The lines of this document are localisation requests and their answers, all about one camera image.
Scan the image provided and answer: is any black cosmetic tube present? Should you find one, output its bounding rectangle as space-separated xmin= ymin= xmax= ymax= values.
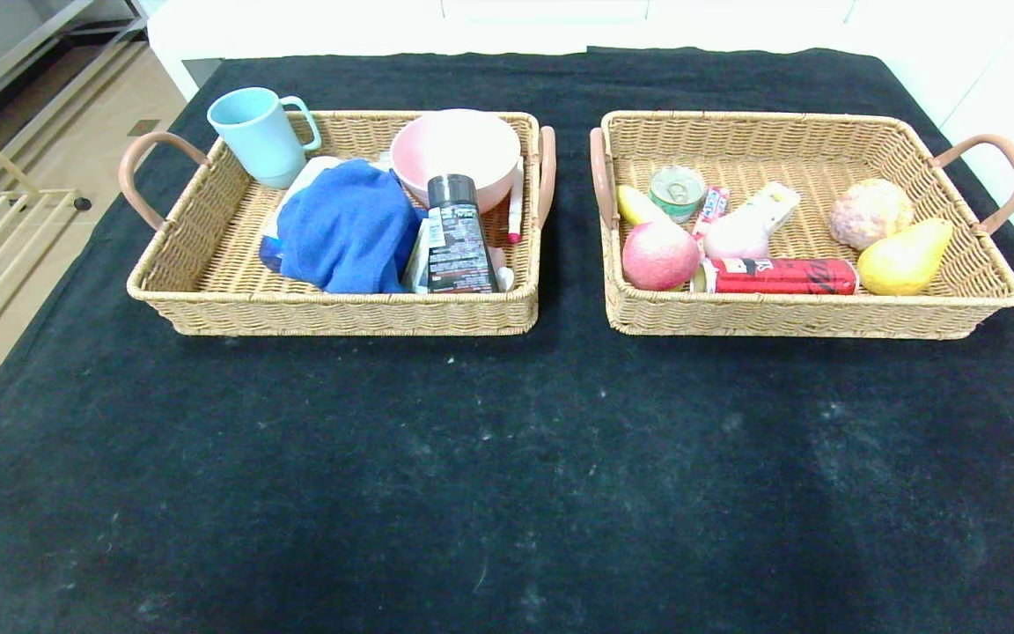
xmin=424 ymin=174 xmax=501 ymax=295

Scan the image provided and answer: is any cream card box blue diamond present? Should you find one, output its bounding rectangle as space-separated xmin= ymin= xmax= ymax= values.
xmin=400 ymin=218 xmax=434 ymax=295

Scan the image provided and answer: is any red peach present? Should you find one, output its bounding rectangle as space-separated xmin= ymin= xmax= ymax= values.
xmin=621 ymin=220 xmax=703 ymax=292

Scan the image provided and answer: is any blue microfibre cloth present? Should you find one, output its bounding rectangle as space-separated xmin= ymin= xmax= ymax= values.
xmin=276 ymin=158 xmax=428 ymax=295

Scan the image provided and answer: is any pale pink soft ball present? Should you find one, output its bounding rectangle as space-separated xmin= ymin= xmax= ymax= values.
xmin=702 ymin=209 xmax=772 ymax=261

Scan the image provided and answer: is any brown cream puff bread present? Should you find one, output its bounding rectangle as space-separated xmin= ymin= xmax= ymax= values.
xmin=828 ymin=179 xmax=917 ymax=253

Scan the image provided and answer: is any wicker basket with household items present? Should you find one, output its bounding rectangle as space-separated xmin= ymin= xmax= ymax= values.
xmin=118 ymin=110 xmax=557 ymax=338

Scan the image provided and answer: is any wicker basket with food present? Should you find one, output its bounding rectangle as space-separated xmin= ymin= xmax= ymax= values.
xmin=589 ymin=110 xmax=1014 ymax=342

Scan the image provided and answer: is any pink lotion tube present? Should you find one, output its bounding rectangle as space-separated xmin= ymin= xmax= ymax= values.
xmin=488 ymin=247 xmax=516 ymax=294

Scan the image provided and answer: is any white pen pink tip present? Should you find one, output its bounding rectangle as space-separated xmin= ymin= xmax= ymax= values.
xmin=507 ymin=156 xmax=525 ymax=245

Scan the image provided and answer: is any black table cloth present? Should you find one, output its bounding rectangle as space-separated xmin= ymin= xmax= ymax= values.
xmin=0 ymin=46 xmax=1014 ymax=634

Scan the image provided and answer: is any yellow banana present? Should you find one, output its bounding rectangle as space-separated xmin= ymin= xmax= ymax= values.
xmin=616 ymin=185 xmax=672 ymax=227

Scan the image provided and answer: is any pink bowl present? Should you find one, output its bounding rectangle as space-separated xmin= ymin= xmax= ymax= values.
xmin=389 ymin=109 xmax=523 ymax=216

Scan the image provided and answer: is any green tin can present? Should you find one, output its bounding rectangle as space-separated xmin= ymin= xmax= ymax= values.
xmin=648 ymin=166 xmax=707 ymax=225

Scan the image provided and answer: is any red candy stick pack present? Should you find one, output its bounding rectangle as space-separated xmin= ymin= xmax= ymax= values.
xmin=692 ymin=187 xmax=731 ymax=240

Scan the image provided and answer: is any large white bottle blue cap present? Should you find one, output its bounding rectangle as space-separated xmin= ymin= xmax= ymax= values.
xmin=258 ymin=157 xmax=341 ymax=274

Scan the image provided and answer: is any red chips can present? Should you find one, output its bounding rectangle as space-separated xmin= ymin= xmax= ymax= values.
xmin=689 ymin=256 xmax=860 ymax=297

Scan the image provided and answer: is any small cream snack box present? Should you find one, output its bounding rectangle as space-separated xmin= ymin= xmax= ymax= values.
xmin=733 ymin=182 xmax=802 ymax=239

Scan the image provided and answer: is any teal mug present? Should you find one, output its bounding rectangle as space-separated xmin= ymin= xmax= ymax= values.
xmin=207 ymin=87 xmax=322 ymax=190

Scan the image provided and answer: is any yellow pear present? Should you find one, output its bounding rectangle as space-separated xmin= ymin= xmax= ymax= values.
xmin=856 ymin=218 xmax=955 ymax=298

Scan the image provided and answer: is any light wooden rack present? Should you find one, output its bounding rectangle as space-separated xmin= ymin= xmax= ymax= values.
xmin=0 ymin=101 xmax=92 ymax=370

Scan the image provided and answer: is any grey low shelf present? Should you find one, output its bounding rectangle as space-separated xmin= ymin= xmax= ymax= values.
xmin=0 ymin=0 xmax=149 ymax=115

